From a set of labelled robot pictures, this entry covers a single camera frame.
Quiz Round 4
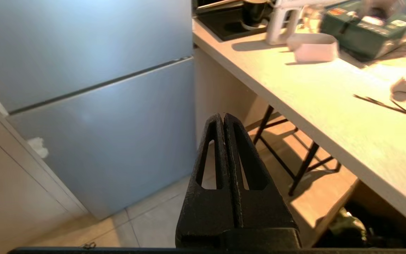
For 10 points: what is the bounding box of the dark green box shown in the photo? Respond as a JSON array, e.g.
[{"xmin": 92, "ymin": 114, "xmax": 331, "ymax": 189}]
[{"xmin": 319, "ymin": 0, "xmax": 406, "ymax": 60}]

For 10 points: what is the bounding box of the white rectangular container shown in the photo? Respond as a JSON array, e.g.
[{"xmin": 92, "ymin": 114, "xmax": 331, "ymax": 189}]
[{"xmin": 288, "ymin": 34, "xmax": 339, "ymax": 64}]

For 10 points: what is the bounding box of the silver fridge upper door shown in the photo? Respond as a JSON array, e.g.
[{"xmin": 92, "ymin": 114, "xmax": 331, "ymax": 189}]
[{"xmin": 0, "ymin": 0, "xmax": 193, "ymax": 114}]

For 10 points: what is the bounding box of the black thin stick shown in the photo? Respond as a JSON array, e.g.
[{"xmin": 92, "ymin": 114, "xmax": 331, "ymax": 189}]
[{"xmin": 353, "ymin": 94, "xmax": 406, "ymax": 122}]

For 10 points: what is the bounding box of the black induction cooktop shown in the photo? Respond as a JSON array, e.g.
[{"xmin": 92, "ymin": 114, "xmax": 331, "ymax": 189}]
[{"xmin": 196, "ymin": 6, "xmax": 270, "ymax": 41}]

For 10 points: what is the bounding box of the black metal stool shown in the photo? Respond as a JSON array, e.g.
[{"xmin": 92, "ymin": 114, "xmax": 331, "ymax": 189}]
[{"xmin": 252, "ymin": 105, "xmax": 342, "ymax": 196}]

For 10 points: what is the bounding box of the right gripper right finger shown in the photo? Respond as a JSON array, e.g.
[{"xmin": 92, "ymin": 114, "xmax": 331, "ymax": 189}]
[{"xmin": 223, "ymin": 113, "xmax": 301, "ymax": 248}]

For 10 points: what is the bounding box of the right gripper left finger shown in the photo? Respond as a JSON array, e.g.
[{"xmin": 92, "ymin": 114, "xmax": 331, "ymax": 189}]
[{"xmin": 176, "ymin": 113, "xmax": 235, "ymax": 248}]

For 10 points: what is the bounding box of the white spray bottle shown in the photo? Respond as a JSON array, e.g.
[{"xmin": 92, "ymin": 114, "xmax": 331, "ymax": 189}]
[{"xmin": 266, "ymin": 0, "xmax": 348, "ymax": 46}]

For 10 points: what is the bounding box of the white cabinet panel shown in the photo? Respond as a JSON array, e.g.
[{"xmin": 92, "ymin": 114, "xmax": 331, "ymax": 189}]
[{"xmin": 0, "ymin": 86, "xmax": 90, "ymax": 254}]

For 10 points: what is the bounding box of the black mug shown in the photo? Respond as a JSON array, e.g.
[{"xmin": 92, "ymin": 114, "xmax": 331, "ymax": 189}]
[{"xmin": 242, "ymin": 0, "xmax": 272, "ymax": 30}]

